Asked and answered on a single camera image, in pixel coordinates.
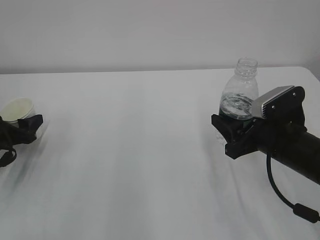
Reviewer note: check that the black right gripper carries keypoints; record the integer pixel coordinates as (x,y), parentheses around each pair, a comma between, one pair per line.
(284,116)

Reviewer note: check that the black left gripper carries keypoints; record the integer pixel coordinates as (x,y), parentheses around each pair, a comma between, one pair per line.
(24,133)

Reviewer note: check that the white paper cup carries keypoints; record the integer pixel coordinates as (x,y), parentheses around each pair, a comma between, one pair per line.
(19,108)

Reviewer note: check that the clear green-label water bottle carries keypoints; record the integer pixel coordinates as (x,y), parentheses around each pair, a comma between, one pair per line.
(239,92)

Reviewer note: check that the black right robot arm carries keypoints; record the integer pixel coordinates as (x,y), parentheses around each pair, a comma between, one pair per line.
(300,152)

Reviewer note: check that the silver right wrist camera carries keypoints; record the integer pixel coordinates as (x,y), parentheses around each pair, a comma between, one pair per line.
(259,105)

